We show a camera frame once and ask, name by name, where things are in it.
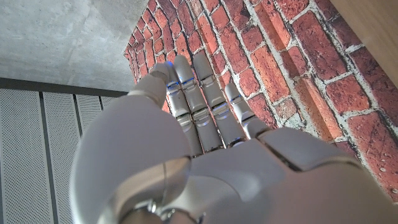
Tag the grey perforated panel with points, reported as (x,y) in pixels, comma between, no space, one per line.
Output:
(31,149)

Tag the printed red brick backdrop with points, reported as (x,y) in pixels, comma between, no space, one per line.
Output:
(280,62)

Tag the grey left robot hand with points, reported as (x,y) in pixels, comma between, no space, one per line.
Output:
(217,180)

